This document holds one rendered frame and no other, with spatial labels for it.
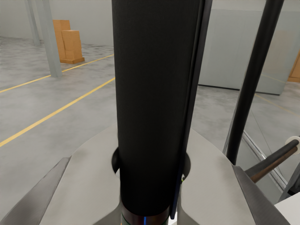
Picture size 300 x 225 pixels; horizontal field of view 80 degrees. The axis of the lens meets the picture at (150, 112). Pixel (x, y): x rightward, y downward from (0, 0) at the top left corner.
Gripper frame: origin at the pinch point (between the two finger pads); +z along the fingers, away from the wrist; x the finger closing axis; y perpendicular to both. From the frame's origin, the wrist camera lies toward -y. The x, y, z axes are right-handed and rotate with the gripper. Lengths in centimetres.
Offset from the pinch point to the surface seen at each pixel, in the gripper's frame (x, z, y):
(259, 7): 550, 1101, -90
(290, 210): 38, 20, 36
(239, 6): 452, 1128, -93
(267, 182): 70, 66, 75
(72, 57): -328, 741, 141
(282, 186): 70, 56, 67
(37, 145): -166, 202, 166
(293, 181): 55, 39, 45
